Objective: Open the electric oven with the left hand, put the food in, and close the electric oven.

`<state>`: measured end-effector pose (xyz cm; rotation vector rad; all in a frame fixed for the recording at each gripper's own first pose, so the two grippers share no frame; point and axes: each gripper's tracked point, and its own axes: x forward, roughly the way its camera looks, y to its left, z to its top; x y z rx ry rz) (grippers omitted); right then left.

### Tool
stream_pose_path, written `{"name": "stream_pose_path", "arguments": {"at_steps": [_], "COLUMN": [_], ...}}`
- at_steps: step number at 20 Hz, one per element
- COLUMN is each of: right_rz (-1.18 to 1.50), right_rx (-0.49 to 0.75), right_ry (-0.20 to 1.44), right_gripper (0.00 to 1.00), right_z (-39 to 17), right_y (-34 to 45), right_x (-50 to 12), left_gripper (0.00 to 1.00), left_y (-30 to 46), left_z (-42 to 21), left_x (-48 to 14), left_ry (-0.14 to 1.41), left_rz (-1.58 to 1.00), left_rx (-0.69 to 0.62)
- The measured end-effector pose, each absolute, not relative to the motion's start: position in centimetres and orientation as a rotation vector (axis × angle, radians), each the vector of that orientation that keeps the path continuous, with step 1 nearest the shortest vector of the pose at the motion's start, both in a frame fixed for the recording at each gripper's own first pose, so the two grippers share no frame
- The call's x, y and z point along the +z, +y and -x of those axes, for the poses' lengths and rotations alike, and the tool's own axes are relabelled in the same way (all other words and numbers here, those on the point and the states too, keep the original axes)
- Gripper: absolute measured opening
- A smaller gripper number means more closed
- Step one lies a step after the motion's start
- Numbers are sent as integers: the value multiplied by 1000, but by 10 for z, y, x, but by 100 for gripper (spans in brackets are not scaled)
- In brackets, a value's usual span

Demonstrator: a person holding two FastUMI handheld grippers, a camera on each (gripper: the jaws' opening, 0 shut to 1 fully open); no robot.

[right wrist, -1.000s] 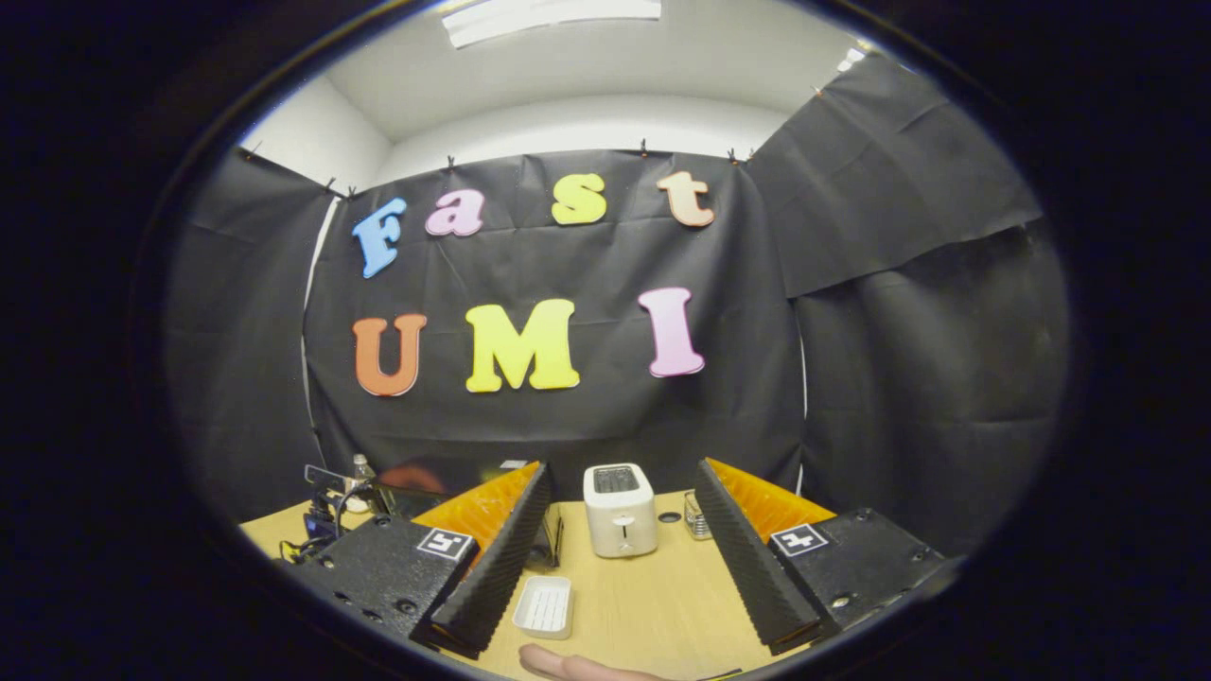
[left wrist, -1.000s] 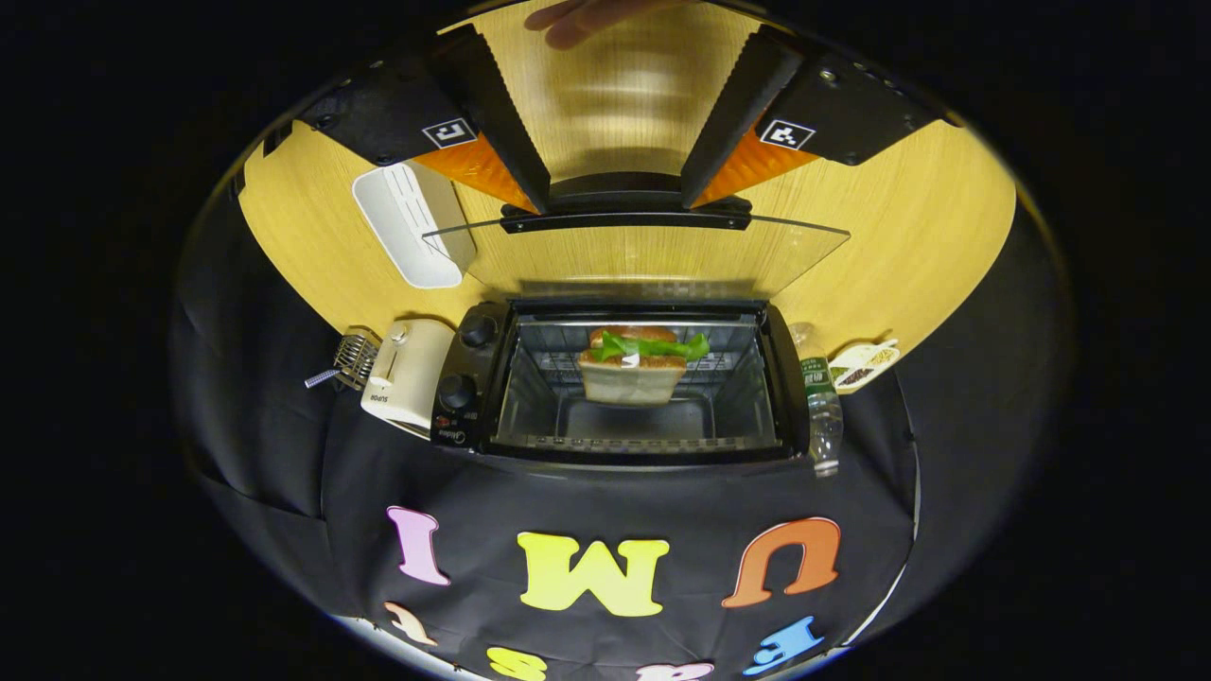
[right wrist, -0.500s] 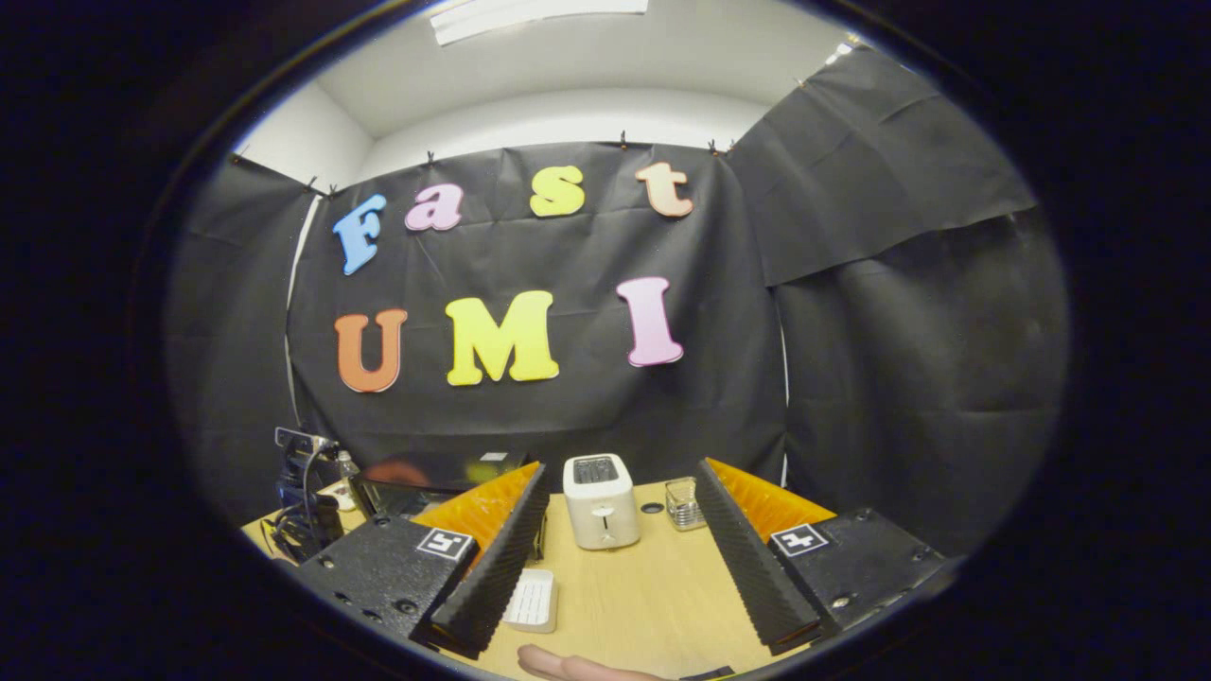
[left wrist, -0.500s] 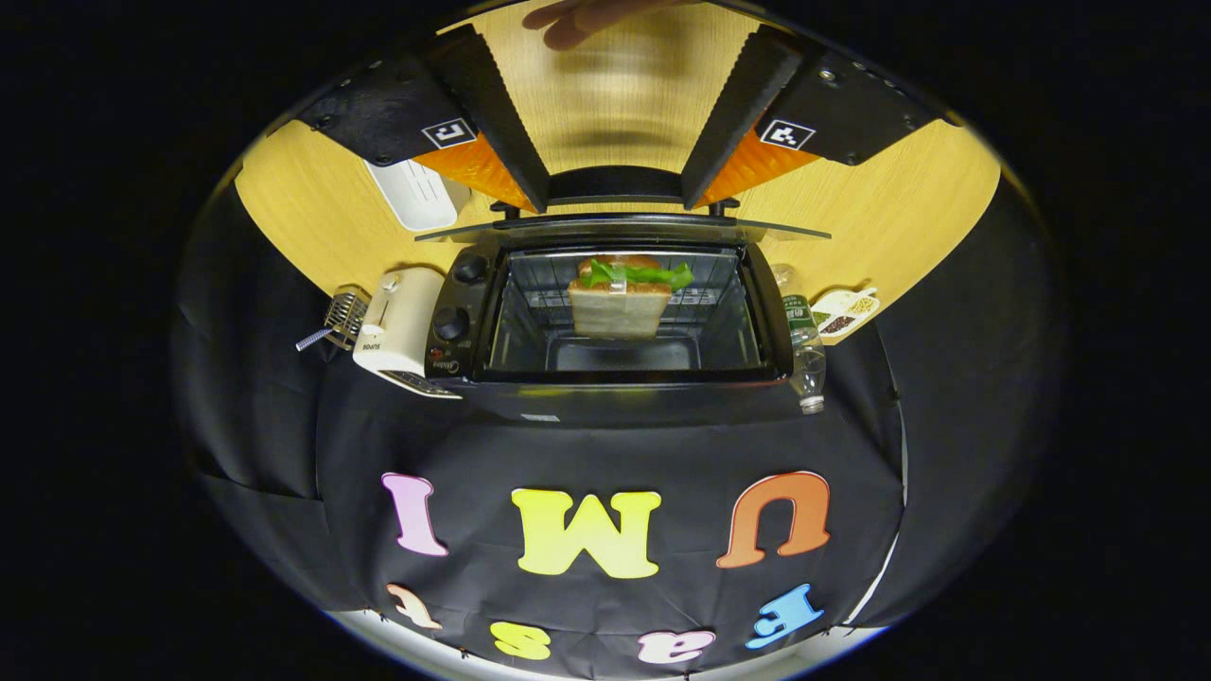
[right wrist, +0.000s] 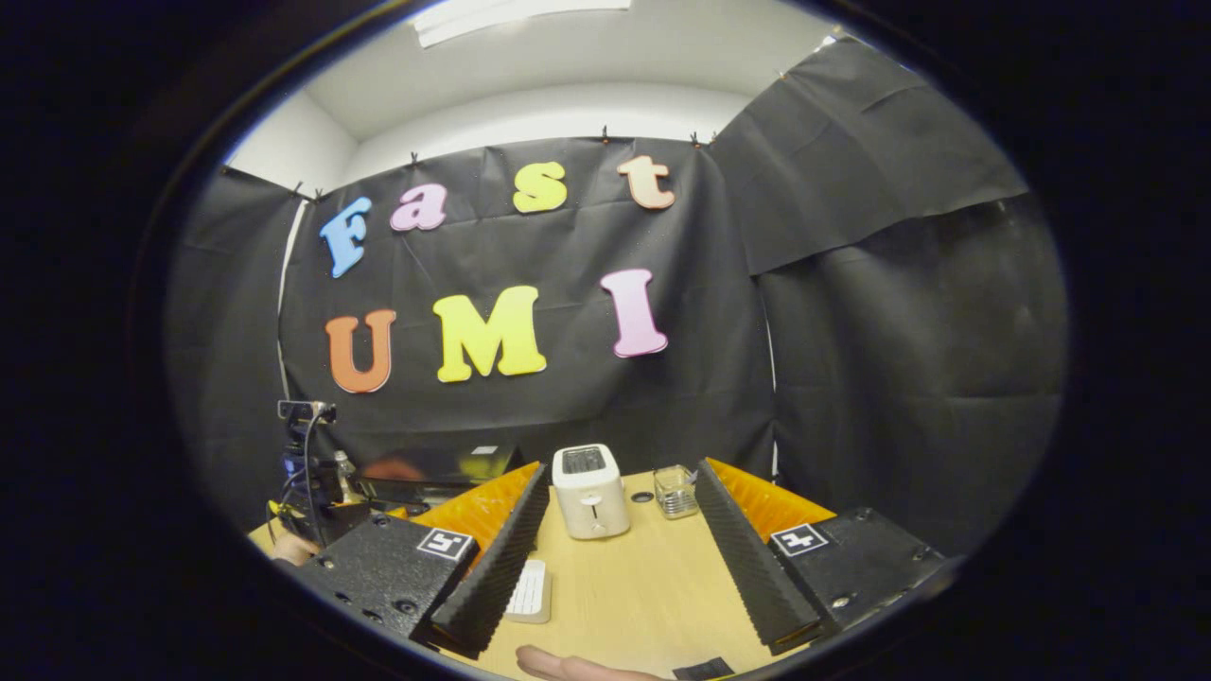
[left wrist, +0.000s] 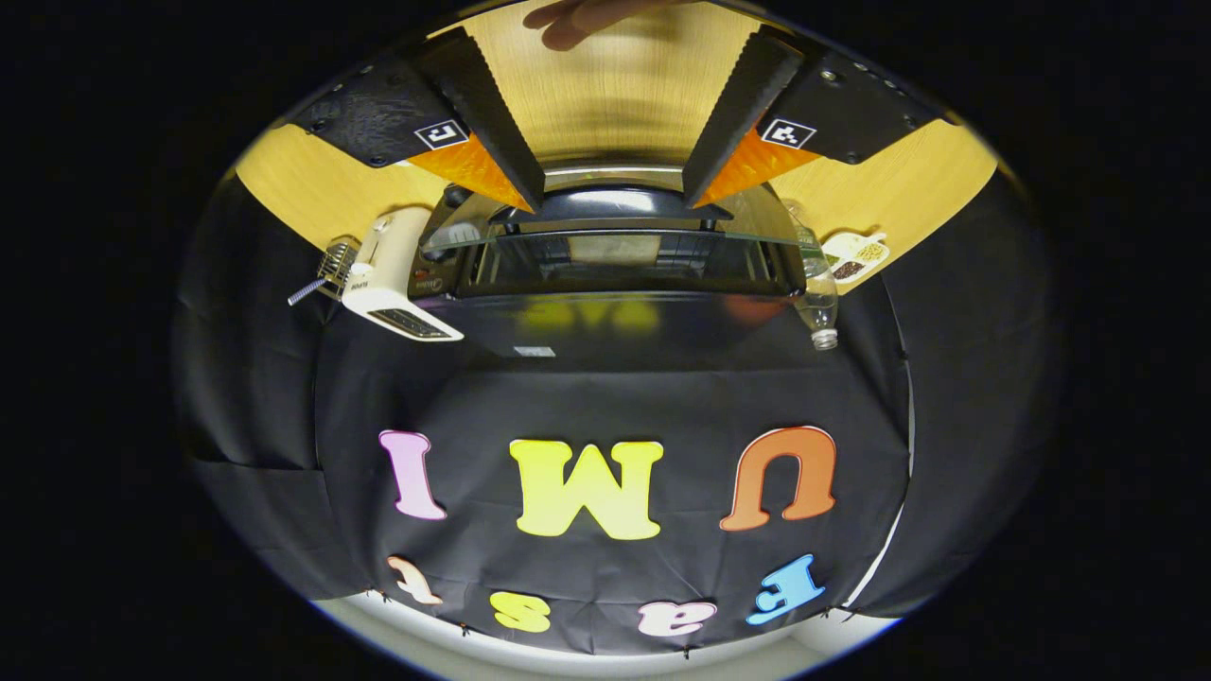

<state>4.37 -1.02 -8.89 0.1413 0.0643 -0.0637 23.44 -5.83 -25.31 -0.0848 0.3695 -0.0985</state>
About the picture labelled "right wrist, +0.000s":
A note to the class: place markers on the ceiling light panel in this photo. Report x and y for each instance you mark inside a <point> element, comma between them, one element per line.
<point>511,17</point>

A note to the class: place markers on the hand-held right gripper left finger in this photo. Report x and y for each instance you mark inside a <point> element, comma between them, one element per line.
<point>497,577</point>

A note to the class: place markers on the row of black cloth clips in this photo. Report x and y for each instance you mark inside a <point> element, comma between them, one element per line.
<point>413,158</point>

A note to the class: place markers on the white toaster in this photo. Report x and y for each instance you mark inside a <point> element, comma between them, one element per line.
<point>591,497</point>

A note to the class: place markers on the black electric oven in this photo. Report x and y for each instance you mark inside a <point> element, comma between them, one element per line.
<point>435,468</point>

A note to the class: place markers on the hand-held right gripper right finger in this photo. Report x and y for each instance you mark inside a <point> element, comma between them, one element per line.
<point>752,577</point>

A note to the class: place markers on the black backdrop cloth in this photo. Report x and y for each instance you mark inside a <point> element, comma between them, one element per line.
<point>899,378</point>

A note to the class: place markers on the small white plate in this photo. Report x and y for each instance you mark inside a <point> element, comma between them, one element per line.
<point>530,591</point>

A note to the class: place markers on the clear water bottle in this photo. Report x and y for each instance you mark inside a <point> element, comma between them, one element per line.
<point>343,465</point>

